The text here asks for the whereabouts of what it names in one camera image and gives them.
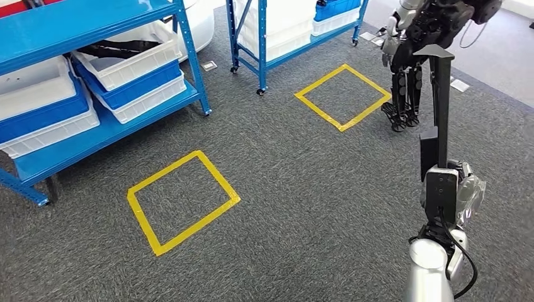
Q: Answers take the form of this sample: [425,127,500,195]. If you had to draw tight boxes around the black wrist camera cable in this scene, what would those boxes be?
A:
[437,206,479,300]

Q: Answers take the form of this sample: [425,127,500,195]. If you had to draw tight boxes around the long black plastic part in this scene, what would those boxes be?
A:
[412,43,457,183]

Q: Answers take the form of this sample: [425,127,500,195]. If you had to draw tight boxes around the black humanoid robot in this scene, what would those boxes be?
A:
[379,0,504,133]

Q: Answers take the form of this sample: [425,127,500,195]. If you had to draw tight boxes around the blue metal shelf rack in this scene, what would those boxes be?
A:
[225,0,370,97]
[0,0,213,208]

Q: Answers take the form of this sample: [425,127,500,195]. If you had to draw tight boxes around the yellow floor tape square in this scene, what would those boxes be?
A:
[127,150,242,257]
[293,63,392,133]

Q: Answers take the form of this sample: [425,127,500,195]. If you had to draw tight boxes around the red barrier belt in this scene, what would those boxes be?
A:
[0,0,64,18]

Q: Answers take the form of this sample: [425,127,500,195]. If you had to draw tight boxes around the black plastic part in crate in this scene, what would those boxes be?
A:
[76,39,162,60]

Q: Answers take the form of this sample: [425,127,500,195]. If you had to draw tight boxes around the white plastic crate stack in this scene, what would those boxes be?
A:
[233,0,318,62]

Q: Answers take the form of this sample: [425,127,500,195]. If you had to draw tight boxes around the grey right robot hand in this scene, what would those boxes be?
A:
[457,160,487,229]

